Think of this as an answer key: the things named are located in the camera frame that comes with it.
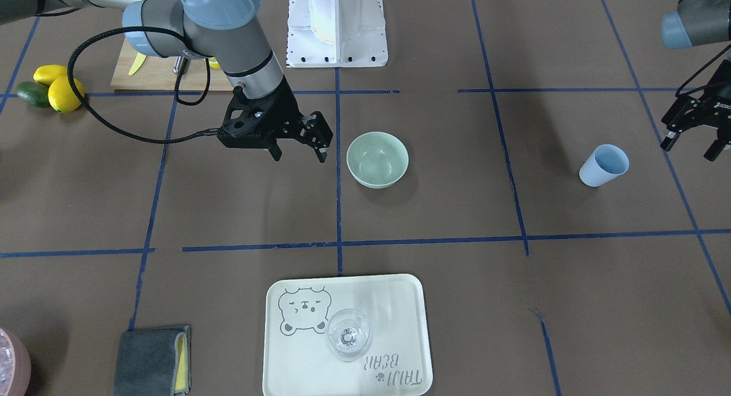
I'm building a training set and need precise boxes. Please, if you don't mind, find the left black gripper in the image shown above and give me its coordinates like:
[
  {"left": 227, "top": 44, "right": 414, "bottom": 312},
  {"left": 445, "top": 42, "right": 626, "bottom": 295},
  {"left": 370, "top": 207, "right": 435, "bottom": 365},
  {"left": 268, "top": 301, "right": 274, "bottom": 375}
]
[{"left": 661, "top": 59, "right": 730, "bottom": 161}]

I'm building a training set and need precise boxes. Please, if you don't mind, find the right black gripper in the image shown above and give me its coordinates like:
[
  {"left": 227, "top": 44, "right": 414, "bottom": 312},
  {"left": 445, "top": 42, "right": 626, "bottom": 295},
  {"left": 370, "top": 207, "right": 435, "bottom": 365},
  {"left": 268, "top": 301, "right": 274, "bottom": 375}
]
[{"left": 217, "top": 79, "right": 334, "bottom": 163}]

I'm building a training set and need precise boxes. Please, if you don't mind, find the green bowl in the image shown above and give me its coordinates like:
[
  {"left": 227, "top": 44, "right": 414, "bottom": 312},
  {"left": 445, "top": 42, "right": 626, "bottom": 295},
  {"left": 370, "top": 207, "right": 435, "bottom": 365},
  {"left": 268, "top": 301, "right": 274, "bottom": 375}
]
[{"left": 346, "top": 132, "right": 410, "bottom": 189}]

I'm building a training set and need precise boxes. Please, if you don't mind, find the light blue cup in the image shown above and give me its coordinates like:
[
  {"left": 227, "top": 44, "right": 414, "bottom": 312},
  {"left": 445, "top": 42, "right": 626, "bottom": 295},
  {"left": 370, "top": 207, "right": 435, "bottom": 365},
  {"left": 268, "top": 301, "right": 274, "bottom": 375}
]
[{"left": 578, "top": 144, "right": 630, "bottom": 187}]

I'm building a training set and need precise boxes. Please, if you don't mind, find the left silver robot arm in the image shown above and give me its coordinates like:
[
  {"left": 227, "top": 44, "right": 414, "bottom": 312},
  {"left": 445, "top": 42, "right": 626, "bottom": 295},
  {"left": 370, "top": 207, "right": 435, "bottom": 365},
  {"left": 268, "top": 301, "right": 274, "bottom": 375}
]
[{"left": 660, "top": 0, "right": 730, "bottom": 162}]

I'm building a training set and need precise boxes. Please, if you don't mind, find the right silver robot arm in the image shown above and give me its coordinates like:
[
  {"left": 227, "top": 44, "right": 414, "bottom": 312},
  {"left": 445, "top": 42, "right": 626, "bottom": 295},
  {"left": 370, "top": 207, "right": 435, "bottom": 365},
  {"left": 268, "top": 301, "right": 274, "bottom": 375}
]
[{"left": 2, "top": 0, "right": 332, "bottom": 162}]

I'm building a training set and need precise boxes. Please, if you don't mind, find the pink bowl with ice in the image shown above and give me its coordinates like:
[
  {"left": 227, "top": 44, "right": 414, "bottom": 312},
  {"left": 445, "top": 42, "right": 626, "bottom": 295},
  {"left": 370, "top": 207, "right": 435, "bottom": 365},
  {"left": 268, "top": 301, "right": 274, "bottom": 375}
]
[{"left": 1, "top": 328, "right": 32, "bottom": 395}]

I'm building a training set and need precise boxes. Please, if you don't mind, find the steel muddler black tip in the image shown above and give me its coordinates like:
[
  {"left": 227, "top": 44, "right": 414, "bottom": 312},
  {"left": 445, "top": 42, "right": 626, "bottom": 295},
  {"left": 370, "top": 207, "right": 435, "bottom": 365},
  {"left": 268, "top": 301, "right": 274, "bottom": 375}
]
[{"left": 172, "top": 57, "right": 190, "bottom": 76}]

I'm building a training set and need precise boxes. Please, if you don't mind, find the wooden cutting board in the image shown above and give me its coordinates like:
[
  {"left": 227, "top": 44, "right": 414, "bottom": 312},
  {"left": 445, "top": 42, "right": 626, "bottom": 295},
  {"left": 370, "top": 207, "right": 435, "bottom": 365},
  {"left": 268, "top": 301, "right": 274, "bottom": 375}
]
[{"left": 111, "top": 41, "right": 207, "bottom": 91}]

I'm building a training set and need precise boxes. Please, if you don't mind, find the yellow plastic knife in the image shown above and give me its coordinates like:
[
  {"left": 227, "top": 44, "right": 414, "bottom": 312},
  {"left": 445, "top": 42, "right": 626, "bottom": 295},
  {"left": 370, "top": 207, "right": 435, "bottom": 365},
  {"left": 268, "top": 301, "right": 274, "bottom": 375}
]
[{"left": 127, "top": 53, "right": 147, "bottom": 76}]

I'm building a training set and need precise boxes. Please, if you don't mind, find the clear wine glass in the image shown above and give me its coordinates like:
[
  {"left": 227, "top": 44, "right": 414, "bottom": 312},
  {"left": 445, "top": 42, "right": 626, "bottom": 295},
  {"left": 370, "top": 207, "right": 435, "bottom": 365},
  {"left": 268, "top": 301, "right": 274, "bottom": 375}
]
[{"left": 326, "top": 309, "right": 372, "bottom": 362}]

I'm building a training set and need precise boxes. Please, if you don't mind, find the cream bear tray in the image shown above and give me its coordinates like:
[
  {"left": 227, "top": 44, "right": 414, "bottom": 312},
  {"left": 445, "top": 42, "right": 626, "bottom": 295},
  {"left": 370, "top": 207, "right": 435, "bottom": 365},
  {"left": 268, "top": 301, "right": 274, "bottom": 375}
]
[{"left": 262, "top": 274, "right": 434, "bottom": 395}]

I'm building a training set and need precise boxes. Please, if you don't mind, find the yellow lemon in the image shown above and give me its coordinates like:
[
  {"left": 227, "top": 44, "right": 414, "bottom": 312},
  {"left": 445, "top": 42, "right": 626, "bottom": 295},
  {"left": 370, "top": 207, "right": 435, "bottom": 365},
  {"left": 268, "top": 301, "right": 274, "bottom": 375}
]
[
  {"left": 33, "top": 63, "right": 68, "bottom": 87},
  {"left": 47, "top": 77, "right": 81, "bottom": 113}
]

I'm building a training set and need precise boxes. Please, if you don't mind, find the grey folded cloth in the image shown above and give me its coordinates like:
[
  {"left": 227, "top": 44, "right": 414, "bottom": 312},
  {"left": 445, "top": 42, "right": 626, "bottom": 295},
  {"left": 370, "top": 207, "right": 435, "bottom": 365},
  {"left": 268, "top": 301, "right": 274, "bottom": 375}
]
[{"left": 113, "top": 324, "right": 191, "bottom": 395}]

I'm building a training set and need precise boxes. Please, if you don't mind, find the green lime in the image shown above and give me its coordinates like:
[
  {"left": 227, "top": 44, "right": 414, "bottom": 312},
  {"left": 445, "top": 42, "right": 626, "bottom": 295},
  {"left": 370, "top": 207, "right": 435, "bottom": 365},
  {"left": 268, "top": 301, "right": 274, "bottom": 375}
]
[{"left": 15, "top": 81, "right": 50, "bottom": 109}]

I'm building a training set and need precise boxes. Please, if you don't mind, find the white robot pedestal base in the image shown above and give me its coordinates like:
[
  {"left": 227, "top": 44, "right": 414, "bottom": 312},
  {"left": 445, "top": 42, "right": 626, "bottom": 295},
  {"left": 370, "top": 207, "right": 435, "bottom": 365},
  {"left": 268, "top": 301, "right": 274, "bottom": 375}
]
[{"left": 286, "top": 0, "right": 389, "bottom": 68}]

